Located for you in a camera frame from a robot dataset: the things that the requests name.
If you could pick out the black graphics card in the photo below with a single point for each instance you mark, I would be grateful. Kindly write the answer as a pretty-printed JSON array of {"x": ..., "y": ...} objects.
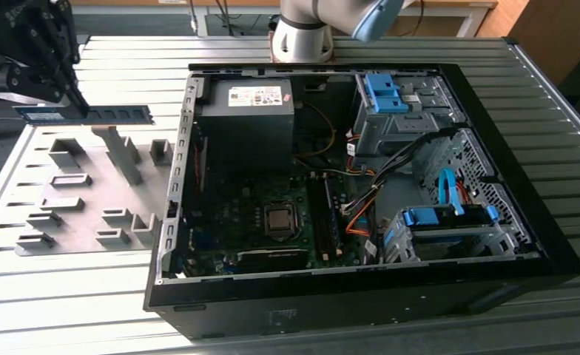
[{"x": 275, "y": 260}]

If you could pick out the hard disk in blue carrier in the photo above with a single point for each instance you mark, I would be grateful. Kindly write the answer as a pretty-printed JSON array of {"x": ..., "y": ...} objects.
[{"x": 423, "y": 216}]

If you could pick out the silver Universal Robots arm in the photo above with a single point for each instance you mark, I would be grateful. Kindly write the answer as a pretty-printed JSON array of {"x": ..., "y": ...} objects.
[{"x": 298, "y": 40}]

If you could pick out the silver CPU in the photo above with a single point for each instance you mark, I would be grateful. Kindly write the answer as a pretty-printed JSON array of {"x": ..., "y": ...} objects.
[{"x": 281, "y": 220}]

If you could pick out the CPU socket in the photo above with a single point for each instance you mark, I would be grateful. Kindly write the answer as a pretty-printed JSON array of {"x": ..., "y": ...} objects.
[{"x": 266, "y": 222}]

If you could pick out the brown wooden cabinet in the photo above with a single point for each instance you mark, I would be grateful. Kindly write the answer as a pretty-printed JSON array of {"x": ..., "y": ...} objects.
[{"x": 542, "y": 29}]

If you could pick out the grey power supply unit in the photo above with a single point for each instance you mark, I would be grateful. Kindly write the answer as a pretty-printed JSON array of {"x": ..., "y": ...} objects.
[{"x": 251, "y": 129}]

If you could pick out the blue plastic drive latch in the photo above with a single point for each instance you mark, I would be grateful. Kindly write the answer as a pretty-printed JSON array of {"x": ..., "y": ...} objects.
[{"x": 385, "y": 98}]

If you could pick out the black open PC case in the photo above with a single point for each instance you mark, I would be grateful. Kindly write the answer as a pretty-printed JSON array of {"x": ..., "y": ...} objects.
[{"x": 319, "y": 307}]

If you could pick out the green motherboard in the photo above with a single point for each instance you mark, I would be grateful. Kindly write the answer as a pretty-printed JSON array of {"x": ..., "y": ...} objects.
[{"x": 302, "y": 196}]

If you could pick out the grey metal drive cage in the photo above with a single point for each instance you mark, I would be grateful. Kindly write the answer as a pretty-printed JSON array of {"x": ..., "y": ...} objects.
[{"x": 403, "y": 129}]

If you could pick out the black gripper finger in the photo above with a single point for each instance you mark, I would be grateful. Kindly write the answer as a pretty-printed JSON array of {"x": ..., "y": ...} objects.
[
  {"x": 66, "y": 55},
  {"x": 23, "y": 83}
]

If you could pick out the grey parts rack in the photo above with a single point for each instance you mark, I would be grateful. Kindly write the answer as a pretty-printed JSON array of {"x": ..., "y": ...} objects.
[{"x": 98, "y": 185}]

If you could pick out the silver disk bay cage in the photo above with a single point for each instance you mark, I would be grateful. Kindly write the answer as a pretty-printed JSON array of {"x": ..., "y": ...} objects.
[{"x": 467, "y": 230}]

